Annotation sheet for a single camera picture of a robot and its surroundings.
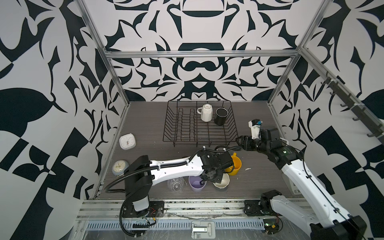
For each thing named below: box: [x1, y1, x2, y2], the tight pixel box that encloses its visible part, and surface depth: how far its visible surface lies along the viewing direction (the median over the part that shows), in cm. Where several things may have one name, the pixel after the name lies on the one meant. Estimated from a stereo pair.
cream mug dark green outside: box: [212, 173, 230, 189], surface depth 72 cm
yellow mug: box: [225, 152, 242, 176], surface depth 83 cm
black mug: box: [214, 107, 229, 126], surface depth 102 cm
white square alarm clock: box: [119, 133, 137, 150], surface depth 98 cm
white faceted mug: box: [197, 103, 213, 122], surface depth 103 cm
